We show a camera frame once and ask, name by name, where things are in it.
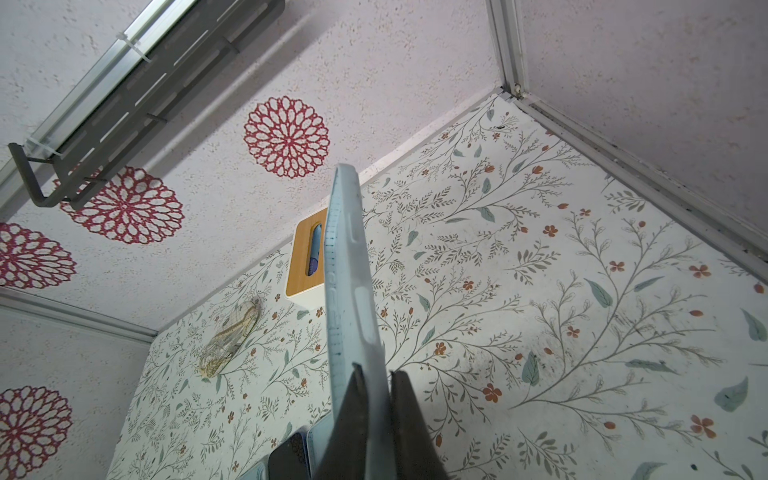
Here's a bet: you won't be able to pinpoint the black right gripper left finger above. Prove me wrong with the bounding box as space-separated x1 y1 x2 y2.
313 363 369 480

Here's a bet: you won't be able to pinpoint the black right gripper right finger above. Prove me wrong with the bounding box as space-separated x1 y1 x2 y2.
391 370 448 479

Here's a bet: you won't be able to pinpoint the black phone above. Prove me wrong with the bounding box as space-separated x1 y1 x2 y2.
267 431 310 480

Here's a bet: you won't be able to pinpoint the light case with purple button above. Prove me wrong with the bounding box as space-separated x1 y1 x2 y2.
323 164 396 479

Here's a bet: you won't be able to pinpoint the light blue phone case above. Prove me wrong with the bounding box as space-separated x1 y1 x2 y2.
238 458 269 480

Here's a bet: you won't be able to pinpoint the clear plastic bag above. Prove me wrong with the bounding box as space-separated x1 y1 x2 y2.
198 298 262 379

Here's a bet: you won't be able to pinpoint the white wooden-top tissue box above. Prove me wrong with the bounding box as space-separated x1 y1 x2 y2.
285 208 328 310

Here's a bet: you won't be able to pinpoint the grey slotted wall shelf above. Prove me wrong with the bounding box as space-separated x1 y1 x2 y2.
1 1 285 212

